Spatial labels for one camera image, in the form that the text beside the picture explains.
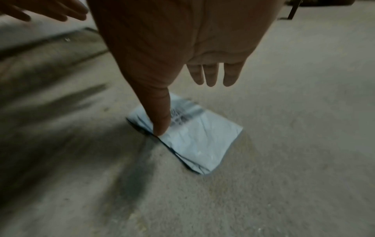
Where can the person's right hand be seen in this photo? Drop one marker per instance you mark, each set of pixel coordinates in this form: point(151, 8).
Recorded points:
point(175, 30)

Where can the labelled grey mailer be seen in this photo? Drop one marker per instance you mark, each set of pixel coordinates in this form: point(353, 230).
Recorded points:
point(205, 138)

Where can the person's left hand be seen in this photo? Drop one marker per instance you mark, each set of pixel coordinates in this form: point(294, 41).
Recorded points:
point(44, 8)

